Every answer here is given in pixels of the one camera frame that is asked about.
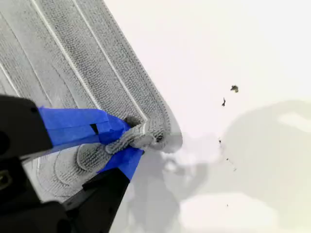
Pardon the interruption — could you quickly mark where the grey striped towel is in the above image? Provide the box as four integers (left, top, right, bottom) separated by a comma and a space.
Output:
0, 0, 183, 203

